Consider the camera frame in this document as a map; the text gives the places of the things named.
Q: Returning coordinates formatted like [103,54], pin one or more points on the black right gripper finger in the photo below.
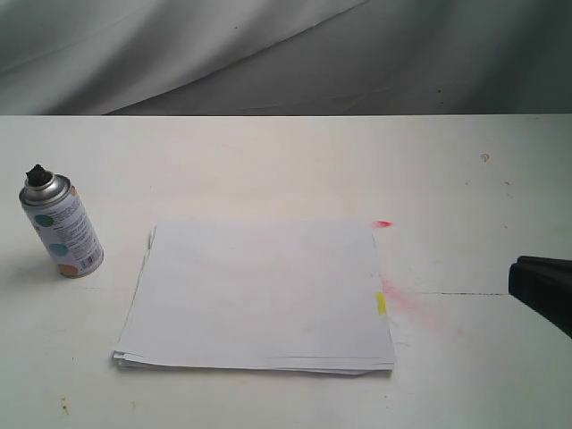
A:
[540,267]
[551,299]

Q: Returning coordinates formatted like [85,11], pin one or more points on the white backdrop cloth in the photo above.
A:
[285,57]

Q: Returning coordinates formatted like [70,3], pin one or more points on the white spray paint can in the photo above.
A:
[56,212]

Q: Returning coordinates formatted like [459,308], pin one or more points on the stack of white paper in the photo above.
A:
[259,295]

